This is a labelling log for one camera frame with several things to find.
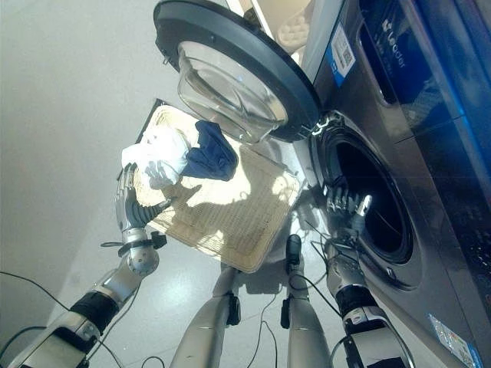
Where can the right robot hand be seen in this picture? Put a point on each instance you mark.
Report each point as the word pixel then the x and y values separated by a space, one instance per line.
pixel 345 201

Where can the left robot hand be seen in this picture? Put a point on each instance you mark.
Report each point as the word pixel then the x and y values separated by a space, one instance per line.
pixel 130 207

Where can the white garment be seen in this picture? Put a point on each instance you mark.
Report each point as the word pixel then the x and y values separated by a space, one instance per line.
pixel 157 161

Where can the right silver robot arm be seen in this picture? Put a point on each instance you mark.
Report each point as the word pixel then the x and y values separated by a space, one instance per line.
pixel 356 299

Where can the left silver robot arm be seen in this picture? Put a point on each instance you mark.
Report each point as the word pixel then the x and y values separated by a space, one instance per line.
pixel 88 303

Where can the grey front-load washing machine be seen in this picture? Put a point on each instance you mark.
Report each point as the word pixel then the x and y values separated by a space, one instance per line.
pixel 414 161

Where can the round washing machine door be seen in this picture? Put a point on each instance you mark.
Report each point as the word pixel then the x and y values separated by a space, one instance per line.
pixel 234 65

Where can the right dark robot foot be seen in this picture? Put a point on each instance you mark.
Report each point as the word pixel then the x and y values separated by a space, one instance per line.
pixel 294 249

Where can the woven beige laundry basket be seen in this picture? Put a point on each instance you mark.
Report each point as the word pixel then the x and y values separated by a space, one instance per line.
pixel 226 203

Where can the navy blue garment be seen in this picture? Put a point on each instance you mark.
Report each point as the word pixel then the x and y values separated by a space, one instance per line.
pixel 211 153

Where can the right silver robot leg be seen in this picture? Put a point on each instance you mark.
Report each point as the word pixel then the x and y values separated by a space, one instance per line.
pixel 307 322

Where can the silver robot leg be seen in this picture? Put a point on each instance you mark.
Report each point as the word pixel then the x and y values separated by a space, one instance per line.
pixel 207 326
pixel 307 322

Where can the left silver robot leg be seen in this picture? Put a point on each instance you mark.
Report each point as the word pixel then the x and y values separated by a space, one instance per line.
pixel 207 326

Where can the blue white QR sticker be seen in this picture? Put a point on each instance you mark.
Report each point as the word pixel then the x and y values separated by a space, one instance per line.
pixel 342 55

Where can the blue energy label sticker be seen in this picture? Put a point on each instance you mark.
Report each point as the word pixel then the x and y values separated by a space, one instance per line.
pixel 456 341

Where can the beige shelf with woven item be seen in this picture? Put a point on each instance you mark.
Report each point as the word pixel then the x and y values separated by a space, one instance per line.
pixel 284 23

